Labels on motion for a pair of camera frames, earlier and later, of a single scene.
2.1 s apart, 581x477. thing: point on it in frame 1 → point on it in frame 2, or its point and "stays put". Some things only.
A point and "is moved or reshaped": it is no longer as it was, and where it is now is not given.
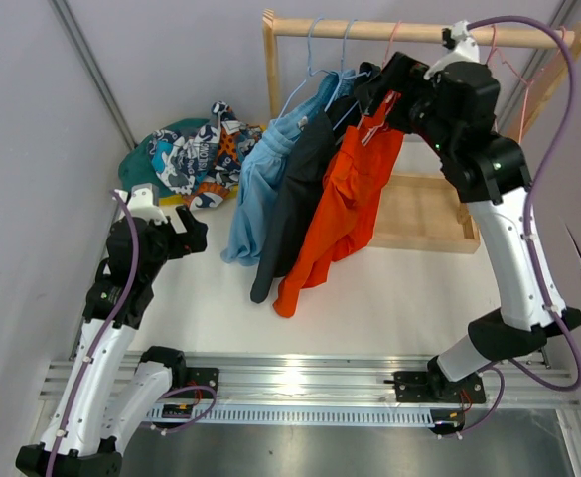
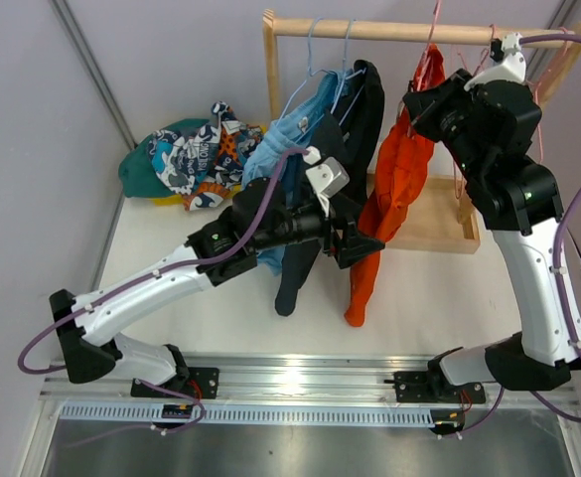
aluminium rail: x=346 y=379 stays put
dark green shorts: x=137 y=167 stays put
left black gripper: x=191 y=241 → x=352 y=247
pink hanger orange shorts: x=391 y=99 → x=435 y=21
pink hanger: x=529 y=82 is moved or reshaped
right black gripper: x=403 y=74 → x=426 y=106
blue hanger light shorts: x=309 y=74 stays put
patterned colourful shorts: x=205 y=162 stays put
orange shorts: x=346 y=210 → x=404 y=159
